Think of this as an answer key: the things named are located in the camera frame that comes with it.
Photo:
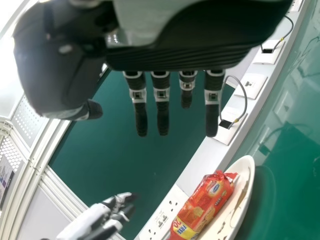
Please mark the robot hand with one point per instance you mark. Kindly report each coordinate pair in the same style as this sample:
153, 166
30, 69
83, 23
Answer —
87, 220
175, 30

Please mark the red biscuit packet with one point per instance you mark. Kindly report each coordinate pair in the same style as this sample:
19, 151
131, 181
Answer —
202, 207

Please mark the white plate brown leaf pattern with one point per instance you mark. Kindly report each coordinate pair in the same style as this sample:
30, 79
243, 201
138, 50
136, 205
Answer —
240, 220

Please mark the perforated white panel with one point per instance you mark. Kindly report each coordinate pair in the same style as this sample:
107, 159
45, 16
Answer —
27, 120
10, 152

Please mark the white socket strip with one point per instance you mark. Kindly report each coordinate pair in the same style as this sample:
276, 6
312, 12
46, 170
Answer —
212, 160

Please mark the white partition frame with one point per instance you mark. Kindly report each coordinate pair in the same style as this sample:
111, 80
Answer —
40, 172

